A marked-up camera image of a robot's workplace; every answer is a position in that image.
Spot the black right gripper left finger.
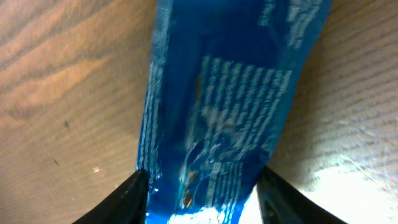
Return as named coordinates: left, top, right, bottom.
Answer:
left=73, top=169, right=149, bottom=224

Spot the blue biscuit packet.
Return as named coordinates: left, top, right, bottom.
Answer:
left=136, top=0, right=331, bottom=223

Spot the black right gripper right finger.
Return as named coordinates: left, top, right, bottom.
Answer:
left=257, top=166, right=346, bottom=224

